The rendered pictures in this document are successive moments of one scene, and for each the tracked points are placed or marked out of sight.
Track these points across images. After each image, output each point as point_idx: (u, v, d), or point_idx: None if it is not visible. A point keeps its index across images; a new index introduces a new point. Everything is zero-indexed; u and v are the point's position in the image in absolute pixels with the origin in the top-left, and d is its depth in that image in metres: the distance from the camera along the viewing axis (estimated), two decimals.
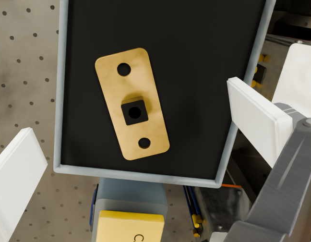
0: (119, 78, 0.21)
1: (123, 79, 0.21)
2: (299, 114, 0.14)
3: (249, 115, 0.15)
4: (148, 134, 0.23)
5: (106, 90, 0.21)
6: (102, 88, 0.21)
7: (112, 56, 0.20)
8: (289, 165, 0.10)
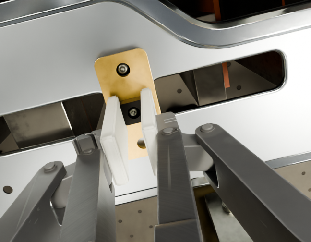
0: (118, 78, 0.21)
1: (122, 79, 0.21)
2: (176, 122, 0.16)
3: None
4: None
5: (105, 90, 0.21)
6: (101, 88, 0.21)
7: (111, 56, 0.20)
8: (168, 168, 0.11)
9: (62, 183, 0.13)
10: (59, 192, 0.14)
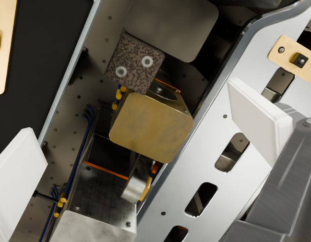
0: (282, 54, 0.41)
1: (283, 53, 0.41)
2: (299, 114, 0.14)
3: (249, 115, 0.15)
4: None
5: (281, 63, 0.42)
6: (278, 64, 0.42)
7: (272, 50, 0.41)
8: (289, 165, 0.10)
9: None
10: None
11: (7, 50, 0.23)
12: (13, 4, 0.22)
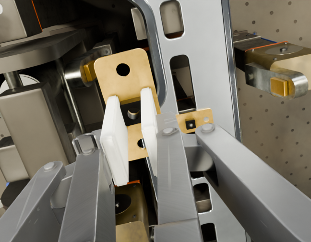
0: None
1: None
2: (176, 122, 0.16)
3: None
4: (202, 117, 0.51)
5: None
6: None
7: None
8: (168, 168, 0.11)
9: (62, 183, 0.13)
10: (59, 192, 0.14)
11: (157, 106, 0.22)
12: (145, 59, 0.20)
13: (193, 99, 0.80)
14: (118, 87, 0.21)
